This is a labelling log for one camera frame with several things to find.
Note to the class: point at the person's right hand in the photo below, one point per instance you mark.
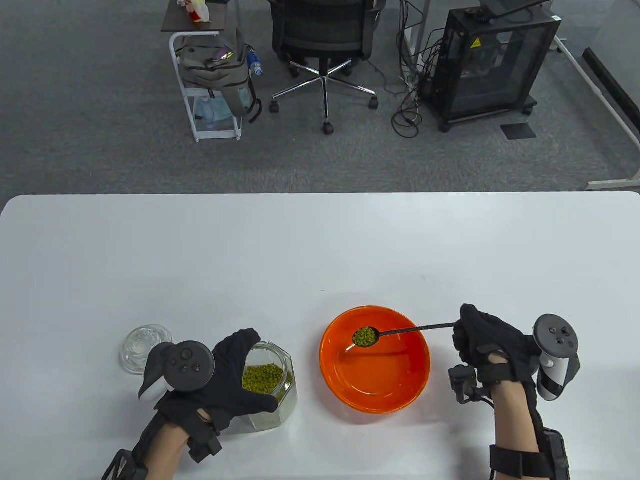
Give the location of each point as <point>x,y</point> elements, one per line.
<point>490,335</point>

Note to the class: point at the person's left hand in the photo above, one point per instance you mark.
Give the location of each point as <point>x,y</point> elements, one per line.
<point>230,385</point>

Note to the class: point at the large green mung beans heap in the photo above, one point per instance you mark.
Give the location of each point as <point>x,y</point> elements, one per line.
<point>262,377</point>

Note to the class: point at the clear glass jar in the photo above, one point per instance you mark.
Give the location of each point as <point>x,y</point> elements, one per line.
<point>265,421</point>

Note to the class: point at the black measuring scoop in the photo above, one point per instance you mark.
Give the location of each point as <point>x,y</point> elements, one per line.
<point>425,328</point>

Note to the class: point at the clear glass jar lid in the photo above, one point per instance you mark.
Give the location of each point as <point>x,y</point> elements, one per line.
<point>137,350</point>

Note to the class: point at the orange plastic bowl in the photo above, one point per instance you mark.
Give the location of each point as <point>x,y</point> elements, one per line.
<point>380,385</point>

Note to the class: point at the person's right forearm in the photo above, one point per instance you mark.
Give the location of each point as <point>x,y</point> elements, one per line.
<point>515,420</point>

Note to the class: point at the person's left forearm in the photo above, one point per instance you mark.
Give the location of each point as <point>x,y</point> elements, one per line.
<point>167,450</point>

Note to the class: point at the dark grey left hand controller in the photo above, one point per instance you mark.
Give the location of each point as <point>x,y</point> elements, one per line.
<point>187,365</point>

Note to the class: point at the dark grey hand controller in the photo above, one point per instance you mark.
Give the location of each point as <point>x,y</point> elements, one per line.
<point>187,365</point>
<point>557,335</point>

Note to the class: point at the dark grey right hand controller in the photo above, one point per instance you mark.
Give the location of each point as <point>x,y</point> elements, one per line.
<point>557,335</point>

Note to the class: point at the black floor plate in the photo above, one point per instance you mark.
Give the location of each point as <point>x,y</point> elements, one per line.
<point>518,131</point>

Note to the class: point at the black glass-walled cabinet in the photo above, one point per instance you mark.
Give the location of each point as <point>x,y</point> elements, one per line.
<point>480,75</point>

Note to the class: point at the pale blue plastic bag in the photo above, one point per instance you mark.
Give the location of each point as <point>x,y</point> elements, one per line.
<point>215,112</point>

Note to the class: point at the grey backpack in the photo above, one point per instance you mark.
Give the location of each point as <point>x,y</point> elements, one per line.
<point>215,80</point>

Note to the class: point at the blue water bottle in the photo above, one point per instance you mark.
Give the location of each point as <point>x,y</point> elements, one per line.
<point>254,62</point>

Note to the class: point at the shiny colourful packet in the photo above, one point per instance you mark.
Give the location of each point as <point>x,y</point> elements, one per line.
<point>222,56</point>

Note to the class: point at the black office chair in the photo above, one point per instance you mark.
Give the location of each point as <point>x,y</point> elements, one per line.
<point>325,25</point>

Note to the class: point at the white cart with dark top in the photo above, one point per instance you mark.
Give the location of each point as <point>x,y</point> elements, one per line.
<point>175,22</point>

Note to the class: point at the red and yellow snack bag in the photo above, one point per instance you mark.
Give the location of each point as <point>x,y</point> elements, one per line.
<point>199,11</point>

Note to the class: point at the white desk frame leg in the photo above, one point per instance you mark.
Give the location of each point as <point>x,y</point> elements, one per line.
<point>612,184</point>

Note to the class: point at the white post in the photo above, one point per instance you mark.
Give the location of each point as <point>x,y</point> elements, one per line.
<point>419,20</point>

